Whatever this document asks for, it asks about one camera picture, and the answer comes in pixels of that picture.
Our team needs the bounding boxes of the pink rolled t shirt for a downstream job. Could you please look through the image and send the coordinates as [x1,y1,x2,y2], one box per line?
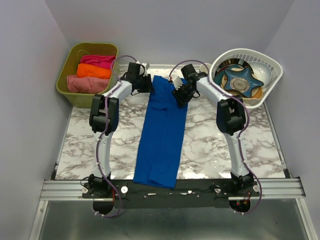
[66,75,110,94]

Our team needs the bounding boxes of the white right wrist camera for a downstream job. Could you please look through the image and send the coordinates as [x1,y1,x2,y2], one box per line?
[169,75,184,90]

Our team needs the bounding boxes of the orange rolled t shirt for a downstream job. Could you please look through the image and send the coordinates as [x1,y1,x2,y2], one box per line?
[76,63,112,79]

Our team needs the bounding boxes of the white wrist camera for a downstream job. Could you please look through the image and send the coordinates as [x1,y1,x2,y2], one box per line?
[169,75,184,90]
[139,62,150,76]

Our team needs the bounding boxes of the white bowl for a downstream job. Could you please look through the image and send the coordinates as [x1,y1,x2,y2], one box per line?
[249,61,272,87]

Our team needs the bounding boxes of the grey white mug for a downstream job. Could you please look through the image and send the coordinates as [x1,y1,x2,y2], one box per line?
[199,63,212,74]

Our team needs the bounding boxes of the white plastic dish basket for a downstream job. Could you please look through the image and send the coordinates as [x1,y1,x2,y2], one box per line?
[210,48,283,111]

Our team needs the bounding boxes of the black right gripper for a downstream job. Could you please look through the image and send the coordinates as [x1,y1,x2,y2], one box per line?
[170,83,195,109]

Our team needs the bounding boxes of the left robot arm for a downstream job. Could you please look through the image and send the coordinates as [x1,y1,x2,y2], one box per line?
[82,61,154,198]

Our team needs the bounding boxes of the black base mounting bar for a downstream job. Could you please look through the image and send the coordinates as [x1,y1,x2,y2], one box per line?
[81,175,260,209]

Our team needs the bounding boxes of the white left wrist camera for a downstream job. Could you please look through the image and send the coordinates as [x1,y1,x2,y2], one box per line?
[139,62,150,76]

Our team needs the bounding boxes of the aluminium rail frame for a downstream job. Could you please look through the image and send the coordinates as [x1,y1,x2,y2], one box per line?
[38,177,317,239]

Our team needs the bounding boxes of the teal plate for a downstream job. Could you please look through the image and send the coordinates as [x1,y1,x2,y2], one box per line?
[213,64,244,86]

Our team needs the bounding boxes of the blue star shaped dish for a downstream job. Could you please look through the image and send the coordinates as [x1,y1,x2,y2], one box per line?
[221,66,265,98]

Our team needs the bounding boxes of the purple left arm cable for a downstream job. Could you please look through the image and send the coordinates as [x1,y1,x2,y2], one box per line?
[94,54,142,218]

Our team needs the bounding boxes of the blue t shirt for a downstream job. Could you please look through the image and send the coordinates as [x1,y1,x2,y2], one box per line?
[133,75,188,189]

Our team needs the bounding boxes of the magenta rolled t shirt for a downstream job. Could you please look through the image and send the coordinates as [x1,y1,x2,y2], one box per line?
[79,55,116,70]

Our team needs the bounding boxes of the olive green plastic bin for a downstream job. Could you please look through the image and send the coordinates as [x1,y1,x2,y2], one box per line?
[55,42,119,109]

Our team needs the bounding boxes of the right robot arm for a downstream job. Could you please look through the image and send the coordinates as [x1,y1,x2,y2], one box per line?
[168,64,255,196]

